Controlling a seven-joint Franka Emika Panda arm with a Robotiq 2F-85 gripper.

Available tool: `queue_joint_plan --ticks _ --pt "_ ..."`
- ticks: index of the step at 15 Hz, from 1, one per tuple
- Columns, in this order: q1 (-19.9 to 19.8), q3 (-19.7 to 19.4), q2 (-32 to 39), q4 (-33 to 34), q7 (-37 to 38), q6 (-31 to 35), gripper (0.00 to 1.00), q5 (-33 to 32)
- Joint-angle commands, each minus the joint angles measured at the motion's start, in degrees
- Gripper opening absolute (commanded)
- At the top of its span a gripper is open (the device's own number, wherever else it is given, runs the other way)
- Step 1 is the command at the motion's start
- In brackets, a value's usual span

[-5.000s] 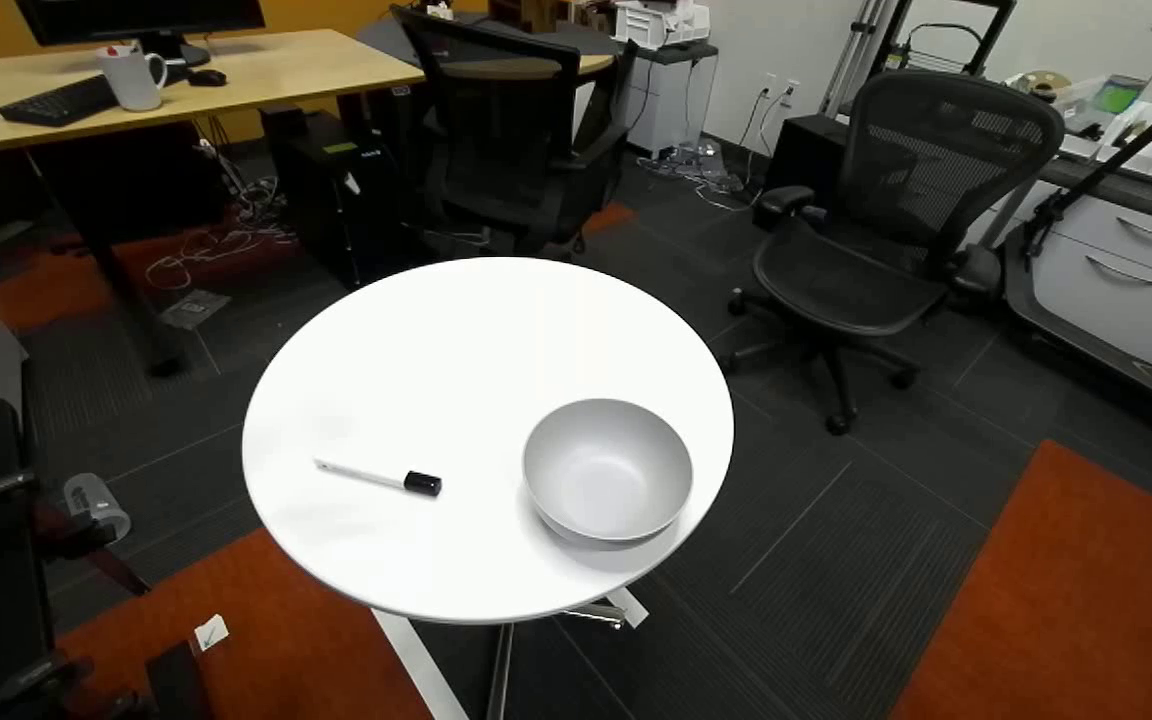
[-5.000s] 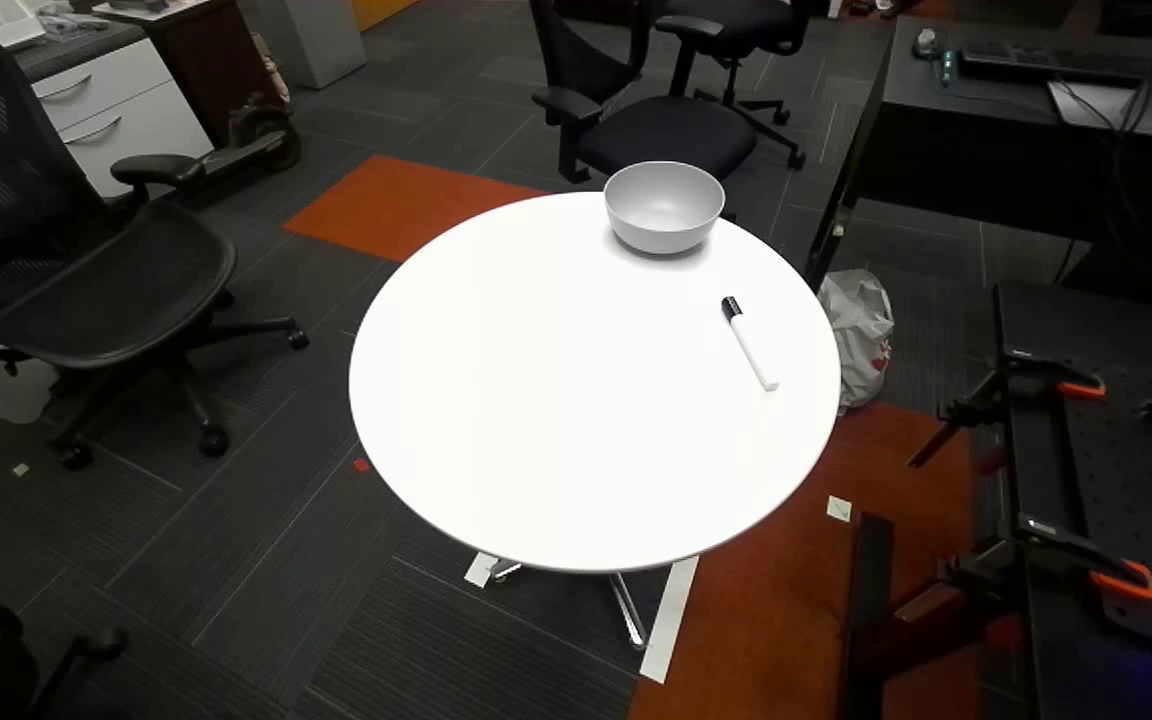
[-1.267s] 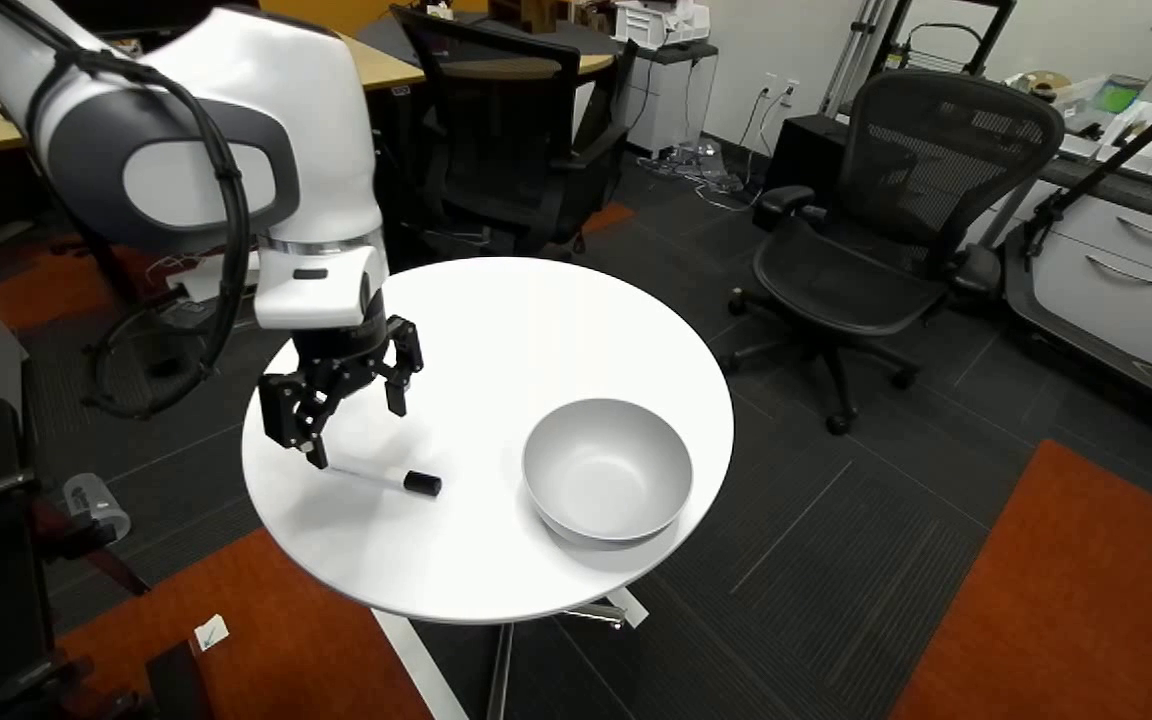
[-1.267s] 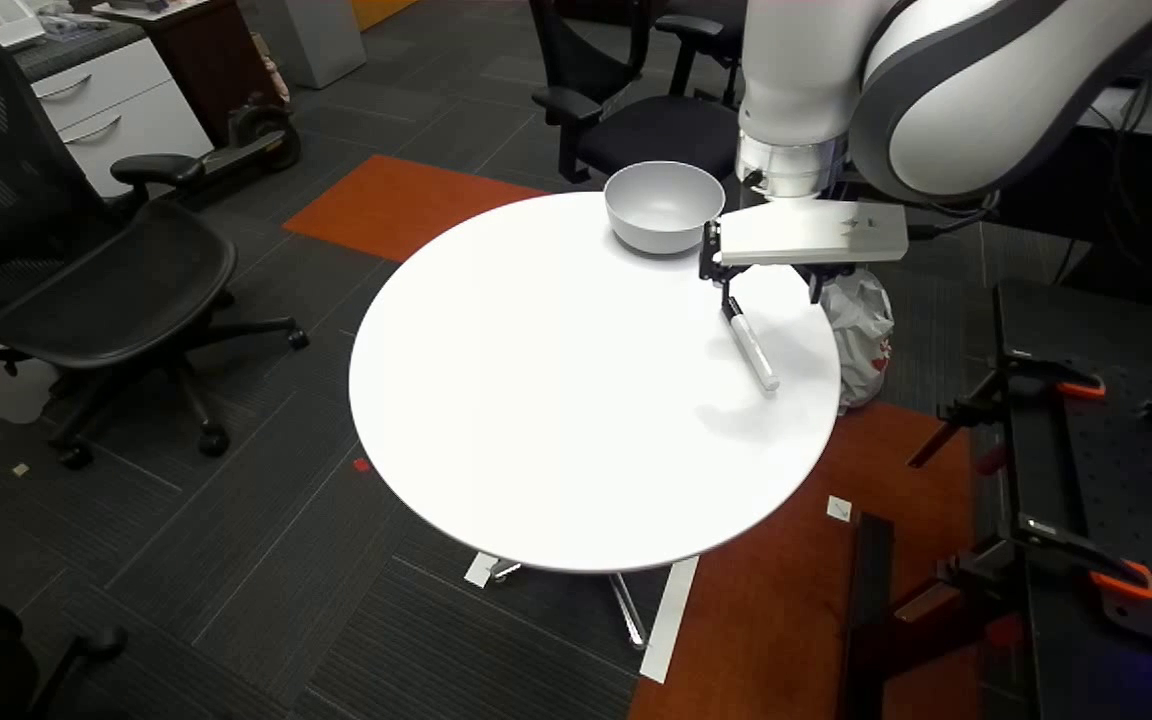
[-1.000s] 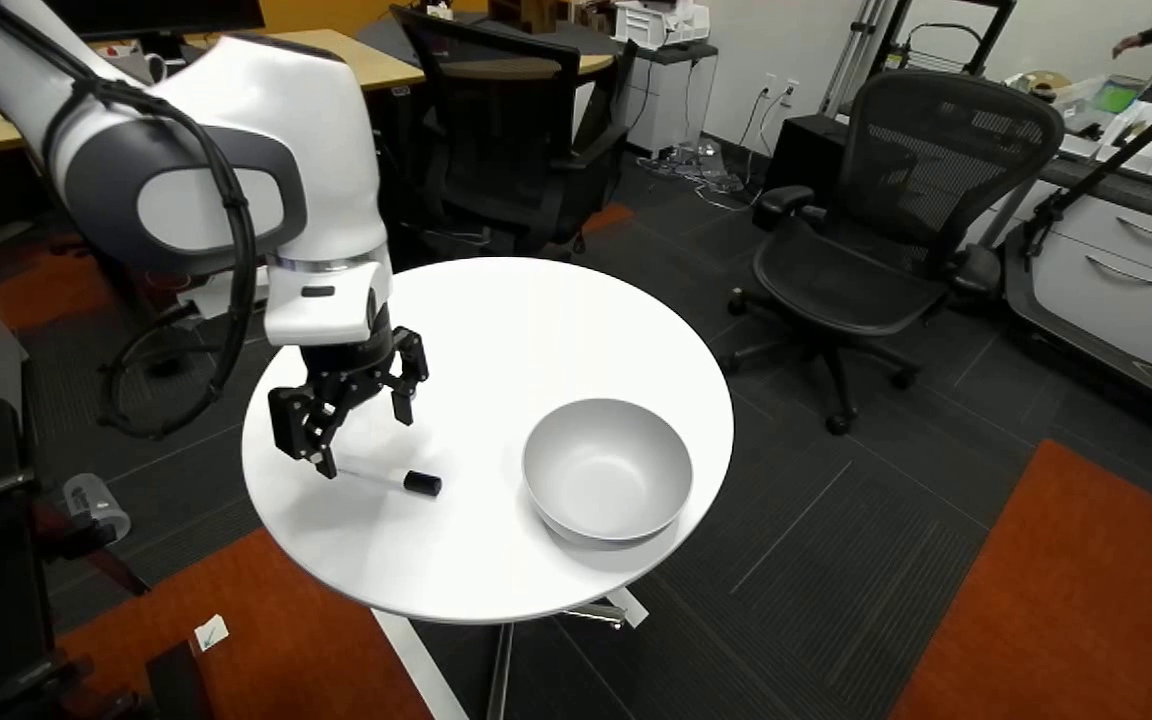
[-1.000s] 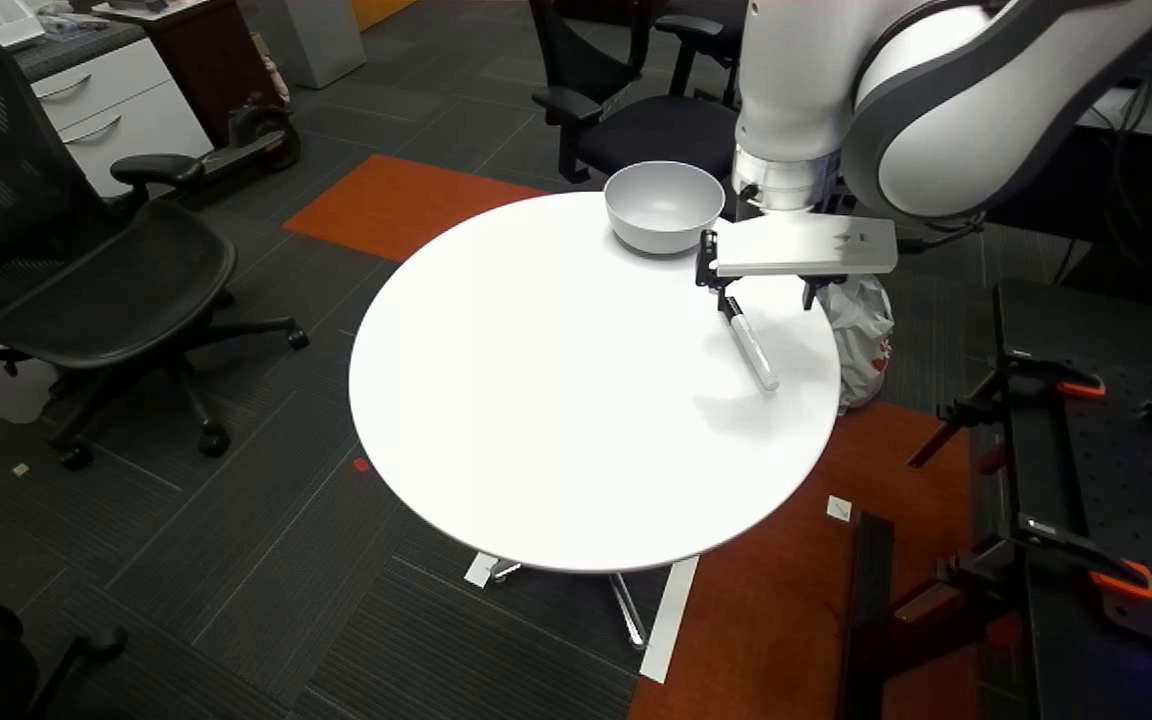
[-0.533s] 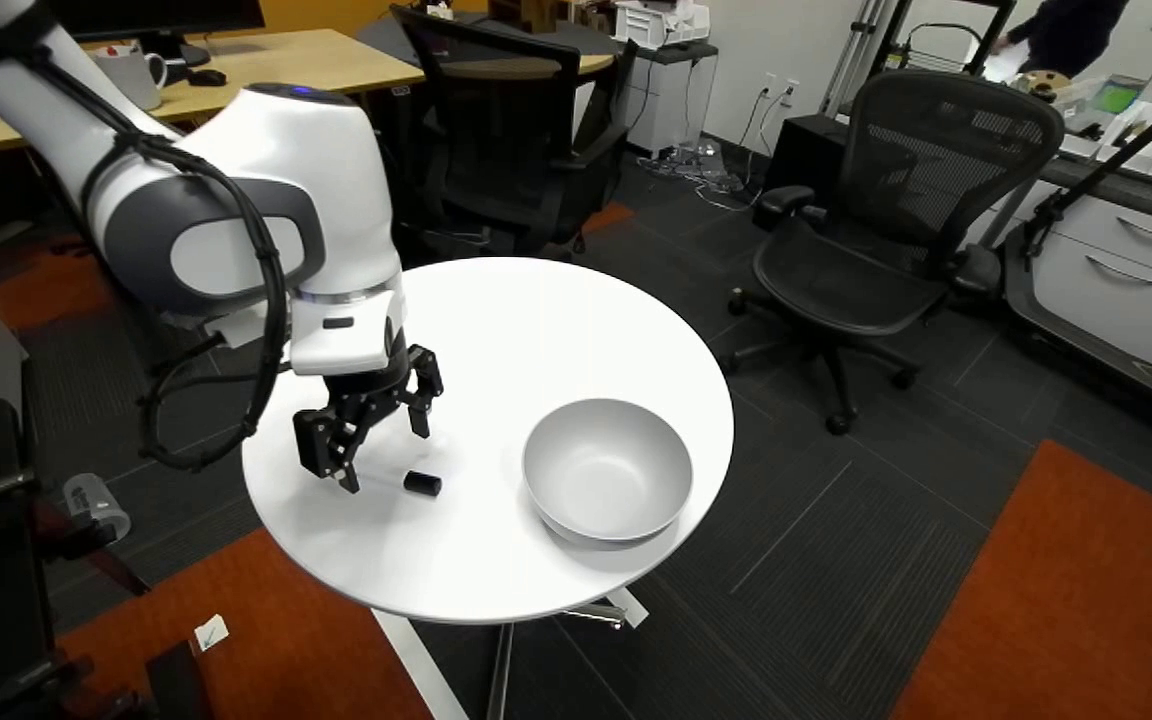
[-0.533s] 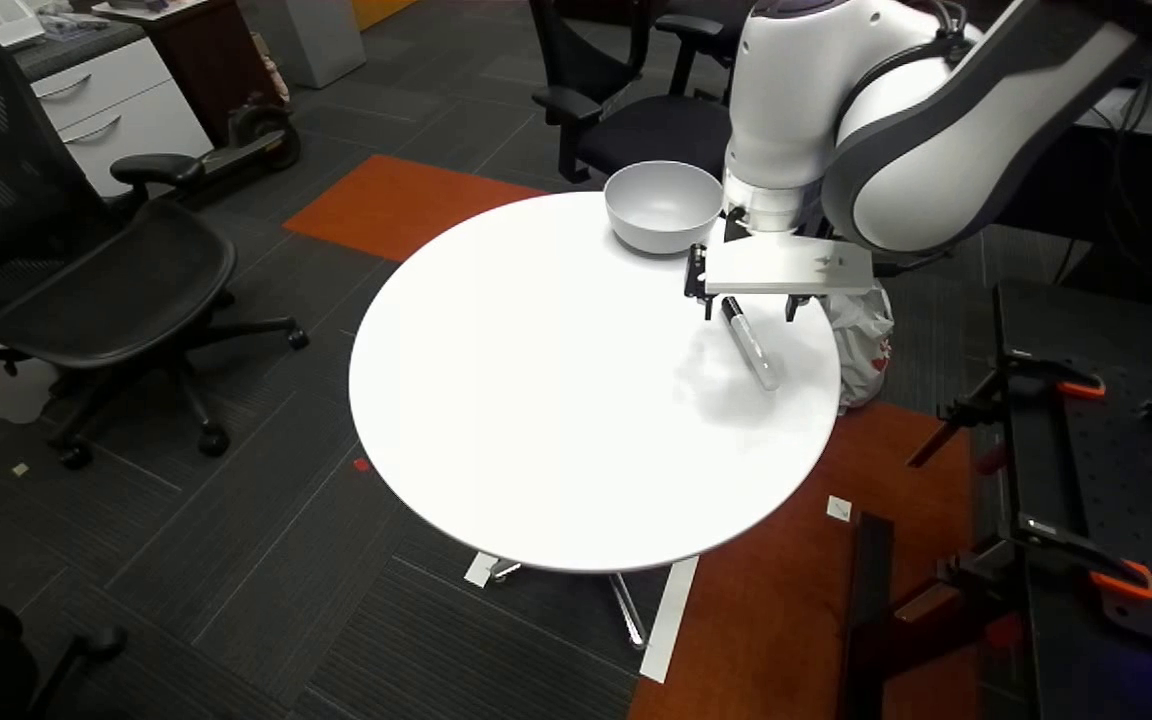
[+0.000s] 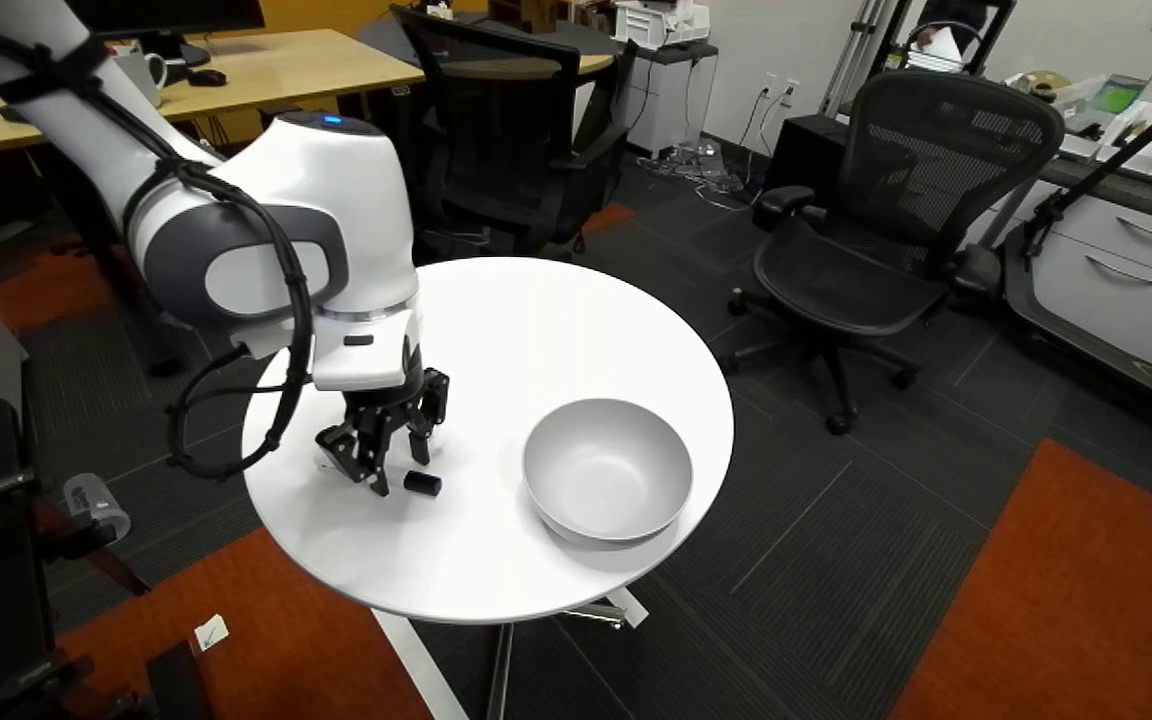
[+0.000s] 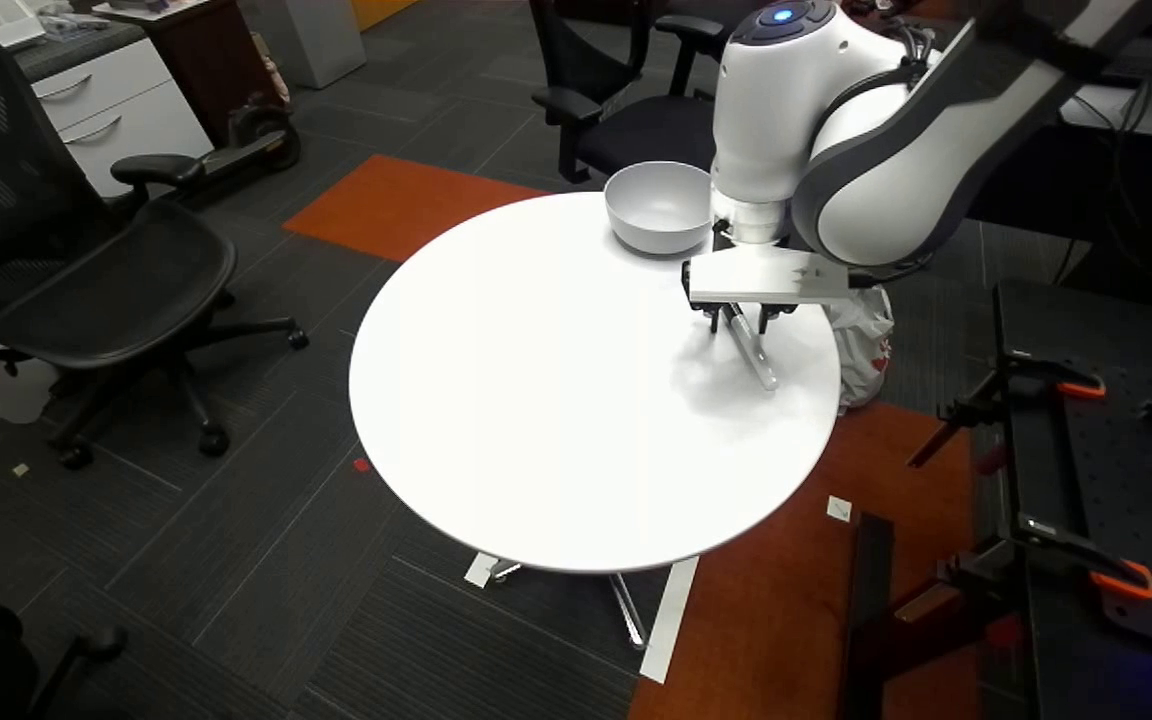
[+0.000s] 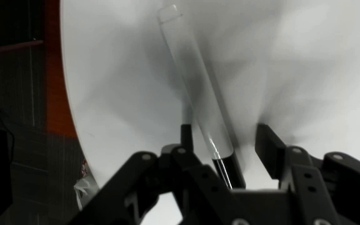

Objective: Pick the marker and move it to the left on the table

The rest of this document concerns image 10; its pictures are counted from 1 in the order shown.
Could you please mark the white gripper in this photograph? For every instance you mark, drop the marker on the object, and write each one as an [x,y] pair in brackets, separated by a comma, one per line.
[762,278]

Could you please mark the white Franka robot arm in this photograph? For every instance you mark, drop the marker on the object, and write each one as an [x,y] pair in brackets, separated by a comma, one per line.
[871,146]

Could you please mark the white plastic bag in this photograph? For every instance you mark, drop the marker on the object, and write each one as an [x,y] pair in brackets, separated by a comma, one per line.
[871,346]

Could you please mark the grey metal bowl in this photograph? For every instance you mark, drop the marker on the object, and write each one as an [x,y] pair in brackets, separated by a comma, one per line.
[659,210]

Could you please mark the small white floor scrap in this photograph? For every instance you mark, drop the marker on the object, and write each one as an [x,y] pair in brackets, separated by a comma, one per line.
[843,510]

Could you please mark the black padded office chair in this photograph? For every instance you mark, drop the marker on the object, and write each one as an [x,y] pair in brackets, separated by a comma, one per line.
[643,130]

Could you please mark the black office chair with star base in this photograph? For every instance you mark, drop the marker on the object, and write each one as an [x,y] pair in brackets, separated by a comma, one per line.
[689,24]

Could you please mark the white metal table base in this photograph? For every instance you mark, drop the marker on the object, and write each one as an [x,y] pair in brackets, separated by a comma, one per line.
[670,622]

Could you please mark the black office desk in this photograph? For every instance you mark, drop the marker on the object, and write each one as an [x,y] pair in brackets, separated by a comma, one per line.
[1082,201]

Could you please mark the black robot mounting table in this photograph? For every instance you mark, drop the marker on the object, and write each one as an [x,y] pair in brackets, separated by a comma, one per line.
[1109,535]

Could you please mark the grey filing cabinet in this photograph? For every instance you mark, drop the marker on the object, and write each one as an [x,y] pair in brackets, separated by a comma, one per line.
[309,39]

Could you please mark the black scooter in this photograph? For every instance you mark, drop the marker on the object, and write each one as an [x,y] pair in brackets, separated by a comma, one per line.
[248,140]

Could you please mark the black mesh office chair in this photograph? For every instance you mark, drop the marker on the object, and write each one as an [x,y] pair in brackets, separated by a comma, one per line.
[109,285]

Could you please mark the white drawer cabinet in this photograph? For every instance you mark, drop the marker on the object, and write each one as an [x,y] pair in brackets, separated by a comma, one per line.
[118,110]

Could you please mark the black upright support post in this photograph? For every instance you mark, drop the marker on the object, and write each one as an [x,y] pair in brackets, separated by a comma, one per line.
[865,613]

